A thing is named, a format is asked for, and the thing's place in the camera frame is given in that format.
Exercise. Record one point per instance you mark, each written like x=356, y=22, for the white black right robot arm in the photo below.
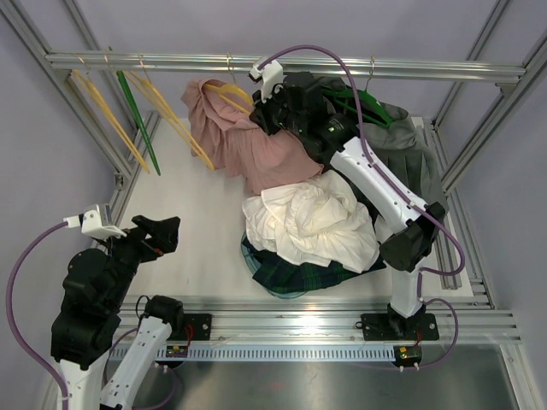
x=331, y=118

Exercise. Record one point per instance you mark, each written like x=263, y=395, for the pink pleated skirt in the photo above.
x=239, y=146

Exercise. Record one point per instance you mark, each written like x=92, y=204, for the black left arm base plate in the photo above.
x=197, y=326

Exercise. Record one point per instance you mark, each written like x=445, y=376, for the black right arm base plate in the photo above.
x=392, y=327

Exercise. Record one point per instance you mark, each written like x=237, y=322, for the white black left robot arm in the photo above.
x=94, y=291

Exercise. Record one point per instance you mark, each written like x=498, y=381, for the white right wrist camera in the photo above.
x=269, y=74

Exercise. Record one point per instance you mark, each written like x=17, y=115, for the grey pleated skirt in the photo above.
x=404, y=152

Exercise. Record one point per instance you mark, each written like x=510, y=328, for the yellow plastic hanger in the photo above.
x=96, y=96

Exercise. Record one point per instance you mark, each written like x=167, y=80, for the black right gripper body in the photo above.
x=275, y=112

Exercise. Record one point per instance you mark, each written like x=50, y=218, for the green plastic hanger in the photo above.
x=340, y=95

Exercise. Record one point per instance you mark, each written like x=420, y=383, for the white skirt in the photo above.
x=317, y=221

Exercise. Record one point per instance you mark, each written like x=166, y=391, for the yellow hanger of pink skirt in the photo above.
x=231, y=93

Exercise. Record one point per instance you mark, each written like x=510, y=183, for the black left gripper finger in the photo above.
x=160, y=235
x=133, y=237

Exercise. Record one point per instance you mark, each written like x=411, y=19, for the aluminium frame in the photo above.
x=91, y=113

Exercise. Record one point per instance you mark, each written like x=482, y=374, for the white slotted cable duct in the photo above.
x=203, y=352

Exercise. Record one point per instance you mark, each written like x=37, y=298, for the yellow hanger of white skirt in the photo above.
x=164, y=109

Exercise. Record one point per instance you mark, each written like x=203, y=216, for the green hanger of plaid skirt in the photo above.
x=137, y=117

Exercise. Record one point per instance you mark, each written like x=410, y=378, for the green navy plaid skirt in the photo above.
x=335, y=273

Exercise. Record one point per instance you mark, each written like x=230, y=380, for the teal plastic basin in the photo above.
x=277, y=276

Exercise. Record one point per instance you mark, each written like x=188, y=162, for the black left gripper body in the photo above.
x=130, y=255

